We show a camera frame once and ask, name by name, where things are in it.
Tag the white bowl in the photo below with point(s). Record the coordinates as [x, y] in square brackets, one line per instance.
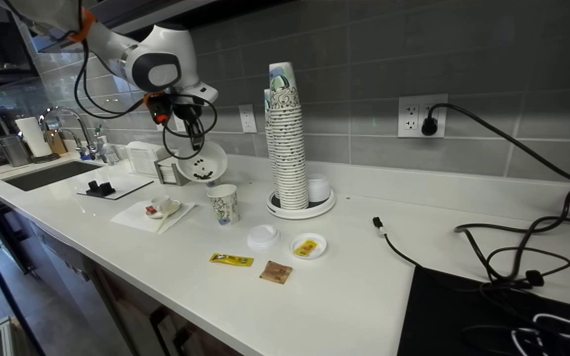
[206, 167]

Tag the wooden spoon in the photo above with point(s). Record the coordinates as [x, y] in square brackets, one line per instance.
[174, 217]

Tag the white plastic cup lid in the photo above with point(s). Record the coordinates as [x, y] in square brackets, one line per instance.
[261, 237]

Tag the chrome faucet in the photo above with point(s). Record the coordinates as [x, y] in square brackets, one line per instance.
[69, 126]

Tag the napkin dispenser with napkins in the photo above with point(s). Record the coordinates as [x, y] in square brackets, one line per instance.
[151, 162]

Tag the white paper napkin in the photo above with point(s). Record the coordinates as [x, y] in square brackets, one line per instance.
[135, 219]

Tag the tall paper cup stack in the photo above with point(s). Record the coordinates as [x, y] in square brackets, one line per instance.
[283, 128]

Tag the white espresso cup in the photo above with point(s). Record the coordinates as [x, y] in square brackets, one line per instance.
[164, 207]

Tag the wall outlet with plug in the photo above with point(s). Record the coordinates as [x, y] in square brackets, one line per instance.
[412, 112]

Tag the short paper cup stack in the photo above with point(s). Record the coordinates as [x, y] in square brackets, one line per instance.
[319, 189]

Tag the sink basin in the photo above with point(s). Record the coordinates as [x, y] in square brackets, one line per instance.
[30, 181]

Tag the yellow sachet packet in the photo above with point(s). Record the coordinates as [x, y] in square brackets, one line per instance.
[232, 260]

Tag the black mat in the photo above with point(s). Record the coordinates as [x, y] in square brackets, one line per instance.
[459, 318]

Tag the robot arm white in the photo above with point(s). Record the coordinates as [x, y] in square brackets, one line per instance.
[162, 67]

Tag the black object on tray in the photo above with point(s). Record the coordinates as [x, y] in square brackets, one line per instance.
[99, 191]

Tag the white saucer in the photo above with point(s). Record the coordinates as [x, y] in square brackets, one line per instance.
[158, 213]

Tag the red packet on saucer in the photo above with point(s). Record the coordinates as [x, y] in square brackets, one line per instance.
[149, 211]

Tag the patterned paper cup near stacks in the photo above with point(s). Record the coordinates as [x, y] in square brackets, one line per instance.
[224, 203]

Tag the white round stack tray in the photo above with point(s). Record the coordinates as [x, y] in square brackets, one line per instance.
[307, 213]

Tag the brown sugar packet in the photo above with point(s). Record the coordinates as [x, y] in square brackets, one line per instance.
[275, 274]

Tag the small dish with yellow packet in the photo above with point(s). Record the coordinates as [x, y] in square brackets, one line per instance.
[309, 247]

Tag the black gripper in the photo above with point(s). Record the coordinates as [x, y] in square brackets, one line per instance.
[186, 110]

